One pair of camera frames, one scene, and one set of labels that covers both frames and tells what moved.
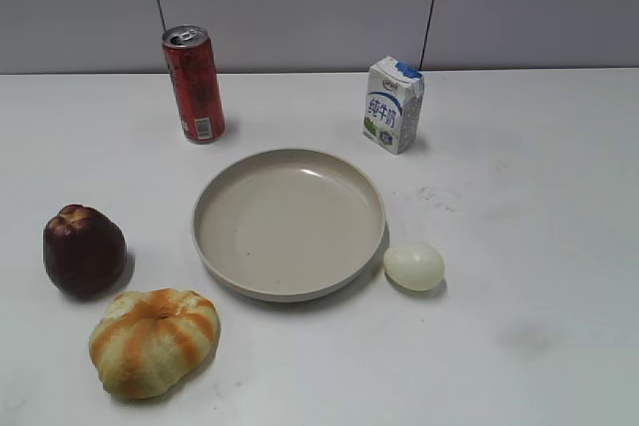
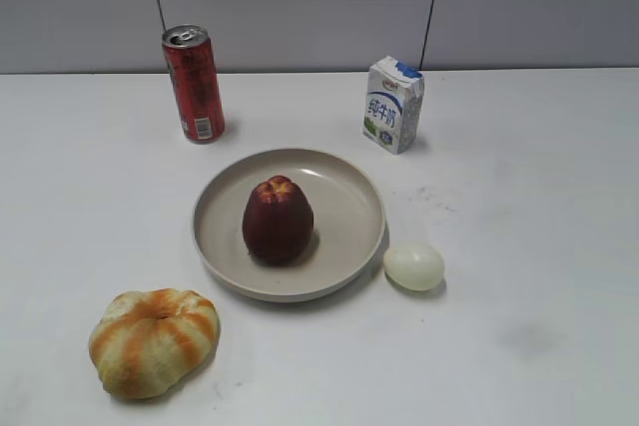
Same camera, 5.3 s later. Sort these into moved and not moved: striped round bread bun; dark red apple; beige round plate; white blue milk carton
Moved: dark red apple
Not moved: beige round plate; striped round bread bun; white blue milk carton
